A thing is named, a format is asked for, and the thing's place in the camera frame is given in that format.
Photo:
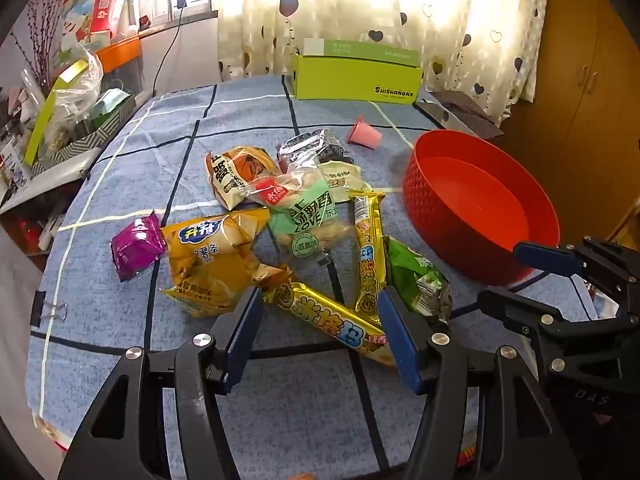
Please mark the red plastic bowl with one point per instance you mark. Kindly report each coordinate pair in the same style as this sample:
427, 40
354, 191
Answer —
475, 200

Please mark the zigzag patterned tray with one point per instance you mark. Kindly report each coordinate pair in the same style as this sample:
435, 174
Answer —
75, 147

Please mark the cream snack packet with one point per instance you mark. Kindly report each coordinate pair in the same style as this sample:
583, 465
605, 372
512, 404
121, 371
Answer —
342, 177

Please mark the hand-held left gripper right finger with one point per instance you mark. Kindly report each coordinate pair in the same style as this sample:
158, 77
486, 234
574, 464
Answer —
400, 340

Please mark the blue checked tablecloth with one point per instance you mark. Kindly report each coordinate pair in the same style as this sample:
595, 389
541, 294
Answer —
150, 160

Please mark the yellow chips bag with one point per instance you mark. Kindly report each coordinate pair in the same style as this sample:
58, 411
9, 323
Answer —
210, 260

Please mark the purple snack packet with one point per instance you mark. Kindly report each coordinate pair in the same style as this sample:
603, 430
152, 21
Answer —
135, 247

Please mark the orange plastic container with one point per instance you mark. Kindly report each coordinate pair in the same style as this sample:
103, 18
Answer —
120, 55

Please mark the clear bag with green label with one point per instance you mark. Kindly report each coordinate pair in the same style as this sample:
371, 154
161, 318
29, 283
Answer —
310, 232

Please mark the dark decorative branches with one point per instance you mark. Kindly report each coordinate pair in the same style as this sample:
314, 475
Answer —
37, 35

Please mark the pink plastic cup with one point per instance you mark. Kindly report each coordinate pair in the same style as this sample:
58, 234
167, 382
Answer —
365, 134

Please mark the gold snack bar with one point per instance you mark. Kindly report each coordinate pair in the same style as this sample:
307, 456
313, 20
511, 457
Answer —
367, 250
320, 310

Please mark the cartoon print box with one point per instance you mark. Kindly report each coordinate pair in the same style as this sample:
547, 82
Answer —
75, 10

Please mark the red bottle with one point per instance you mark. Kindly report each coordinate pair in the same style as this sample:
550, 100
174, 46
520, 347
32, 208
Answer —
27, 235

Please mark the teal packet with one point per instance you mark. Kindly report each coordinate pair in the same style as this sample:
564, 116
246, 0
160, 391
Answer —
110, 105

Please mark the white side table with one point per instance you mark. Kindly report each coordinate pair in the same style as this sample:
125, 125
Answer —
45, 185

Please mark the green snack packet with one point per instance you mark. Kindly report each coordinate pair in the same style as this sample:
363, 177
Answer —
415, 275

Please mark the red cardboard box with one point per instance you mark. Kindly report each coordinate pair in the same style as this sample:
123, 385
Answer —
110, 0

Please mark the clear bag with red label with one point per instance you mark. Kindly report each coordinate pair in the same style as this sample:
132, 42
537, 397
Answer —
272, 192

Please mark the brown wooden wardrobe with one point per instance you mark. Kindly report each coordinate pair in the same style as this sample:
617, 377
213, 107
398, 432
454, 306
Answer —
575, 85

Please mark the orange brown snack packet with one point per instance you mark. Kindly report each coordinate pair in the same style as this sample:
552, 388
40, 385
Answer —
235, 170

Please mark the black snack packet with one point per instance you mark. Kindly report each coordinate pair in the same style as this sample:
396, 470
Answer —
310, 145

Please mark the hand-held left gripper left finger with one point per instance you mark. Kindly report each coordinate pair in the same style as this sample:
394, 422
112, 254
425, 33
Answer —
245, 330

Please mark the clear plastic bag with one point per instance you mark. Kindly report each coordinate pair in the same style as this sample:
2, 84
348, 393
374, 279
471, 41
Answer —
80, 85

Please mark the heart print curtain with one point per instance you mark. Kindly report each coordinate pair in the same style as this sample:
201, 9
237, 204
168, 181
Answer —
350, 0

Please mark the black binder clip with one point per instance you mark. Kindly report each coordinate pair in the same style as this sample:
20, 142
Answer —
37, 307

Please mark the lime green cardboard box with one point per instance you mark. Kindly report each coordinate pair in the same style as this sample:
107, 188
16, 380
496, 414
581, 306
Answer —
350, 80

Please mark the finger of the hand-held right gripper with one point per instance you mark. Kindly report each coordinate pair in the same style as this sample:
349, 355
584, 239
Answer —
515, 307
542, 257

